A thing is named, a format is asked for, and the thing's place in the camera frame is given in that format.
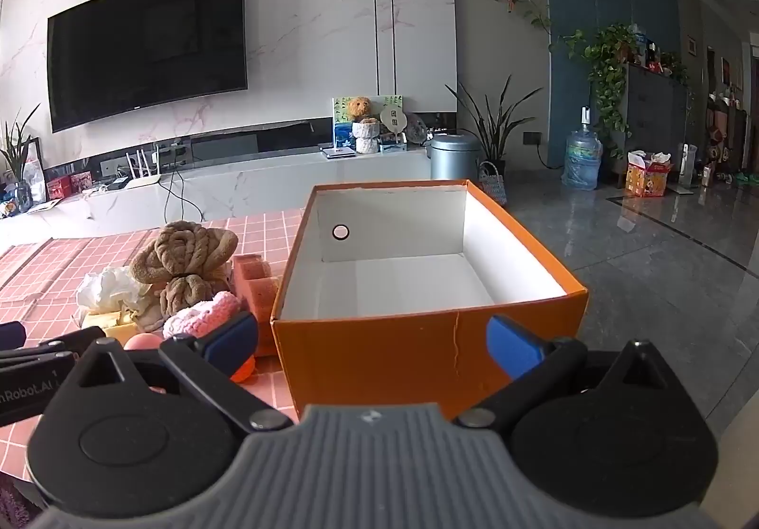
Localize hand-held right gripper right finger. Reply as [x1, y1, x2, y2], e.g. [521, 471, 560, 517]
[454, 314, 681, 430]

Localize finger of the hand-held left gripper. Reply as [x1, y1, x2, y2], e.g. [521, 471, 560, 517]
[0, 326, 106, 371]
[0, 320, 27, 353]

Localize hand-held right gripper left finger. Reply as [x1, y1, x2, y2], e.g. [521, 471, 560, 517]
[76, 311, 298, 436]

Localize pink white yarn bundle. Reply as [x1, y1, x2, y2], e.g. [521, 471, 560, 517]
[162, 290, 242, 340]

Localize yellow packet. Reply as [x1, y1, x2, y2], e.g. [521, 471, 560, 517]
[82, 309, 139, 338]

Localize orange-pink sponge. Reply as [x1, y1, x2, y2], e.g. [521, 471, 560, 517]
[230, 253, 283, 358]

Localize small brown yarn bundle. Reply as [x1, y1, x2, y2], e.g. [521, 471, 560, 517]
[160, 274, 231, 324]

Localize white tissue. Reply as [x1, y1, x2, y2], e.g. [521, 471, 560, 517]
[76, 266, 153, 312]

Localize orange ball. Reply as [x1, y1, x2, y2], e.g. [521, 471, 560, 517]
[123, 332, 165, 353]

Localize orange cardboard box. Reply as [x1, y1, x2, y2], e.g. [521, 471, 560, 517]
[270, 179, 590, 423]

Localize pink checkered tablecloth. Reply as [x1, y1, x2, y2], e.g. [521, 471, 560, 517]
[0, 207, 310, 509]

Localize woven basket bag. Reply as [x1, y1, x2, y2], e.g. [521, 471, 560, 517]
[477, 161, 509, 207]

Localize white marble tv cabinet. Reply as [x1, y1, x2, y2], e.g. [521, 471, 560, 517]
[0, 140, 459, 246]

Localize red gift boxes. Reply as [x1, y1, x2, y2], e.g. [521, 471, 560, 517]
[46, 171, 94, 201]

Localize green plant in glass vase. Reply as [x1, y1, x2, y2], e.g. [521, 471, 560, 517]
[0, 103, 41, 213]

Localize white router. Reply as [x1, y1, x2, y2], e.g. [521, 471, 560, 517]
[123, 148, 163, 189]

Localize grey metal trash can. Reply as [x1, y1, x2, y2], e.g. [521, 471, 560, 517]
[427, 133, 483, 182]

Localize blue water bottle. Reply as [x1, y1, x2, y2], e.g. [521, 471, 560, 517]
[561, 107, 603, 191]

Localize long-leaf potted plant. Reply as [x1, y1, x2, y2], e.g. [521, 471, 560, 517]
[444, 74, 544, 177]

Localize green blue painting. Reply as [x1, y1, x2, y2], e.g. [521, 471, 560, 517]
[332, 95, 406, 151]

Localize plush toy on stand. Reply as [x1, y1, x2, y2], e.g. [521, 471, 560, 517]
[352, 119, 381, 155]

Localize white standing device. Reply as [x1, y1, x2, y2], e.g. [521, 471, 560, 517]
[678, 143, 699, 187]

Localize round paper fan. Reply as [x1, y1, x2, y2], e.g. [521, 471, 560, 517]
[388, 108, 410, 148]

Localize dark grey cabinet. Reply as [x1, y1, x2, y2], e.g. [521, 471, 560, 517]
[622, 60, 692, 175]

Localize leafy pothos plant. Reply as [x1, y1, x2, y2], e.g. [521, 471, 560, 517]
[565, 24, 639, 160]

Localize black power cable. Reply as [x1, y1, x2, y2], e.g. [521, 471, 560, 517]
[162, 172, 206, 225]

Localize black wall television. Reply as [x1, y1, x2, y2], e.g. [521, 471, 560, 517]
[47, 0, 249, 134]

